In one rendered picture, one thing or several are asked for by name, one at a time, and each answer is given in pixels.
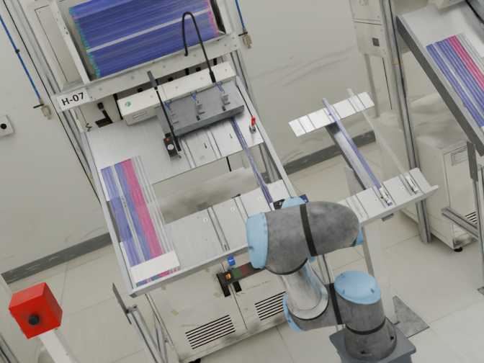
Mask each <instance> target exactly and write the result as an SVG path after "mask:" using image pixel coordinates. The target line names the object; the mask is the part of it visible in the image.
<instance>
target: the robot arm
mask: <svg viewBox="0 0 484 363"><path fill-rule="evenodd" d="M273 205H274V209H275V210H272V211H269V212H260V213H259V214H257V215H252V216H250V217H249V218H248V219H247V220H246V237H247V244H248V252H249V256H250V260H251V264H252V266H253V267H254V268H260V269H262V268H264V267H265V268H266V269H267V270H268V271H269V272H271V273H272V274H276V275H277V277H278V279H279V281H280V282H281V284H282V286H283V287H284V290H285V292H286V293H285V294H284V296H283V308H284V314H285V316H286V319H287V322H288V323H289V325H290V327H291V329H292V330H294V331H297V332H299V331H309V330H313V329H317V328H325V327H329V326H337V325H341V324H345V329H344V346H345V348H346V350H347V352H348V353H349V354H350V355H351V356H352V357H354V358H355V359H358V360H360V361H363V362H375V361H379V360H381V359H384V358H386V357H388V356H389V355H390V354H392V352H393V351H394V350H395V348H396V345H397V338H396V334H395V330H394V328H393V327H392V326H391V324H390V323H389V321H388V320H387V318H386V317H385V311H384V308H383V304H382V298H381V291H380V288H379V287H378V283H377V281H376V279H375V278H374V277H373V276H372V275H371V274H367V273H366V272H363V271H358V270H351V271H347V272H343V273H341V275H338V276H337V277H336V278H335V281H334V283H330V284H322V283H320V282H319V281H318V280H316V278H315V275H314V273H313V270H312V268H311V266H310V263H313V262H314V261H315V257H316V256H320V255H323V254H327V253H330V252H332V251H335V250H338V249H342V248H348V247H355V246H358V245H361V244H363V243H364V238H363V235H362V229H361V226H360V223H359V218H358V217H357V215H356V213H355V212H354V211H353V210H352V209H351V208H349V207H347V206H345V205H342V204H339V203H336V202H327V201H315V202H307V203H305V201H304V200H303V199H301V198H299V197H289V198H287V199H281V200H278V201H276V202H273Z"/></svg>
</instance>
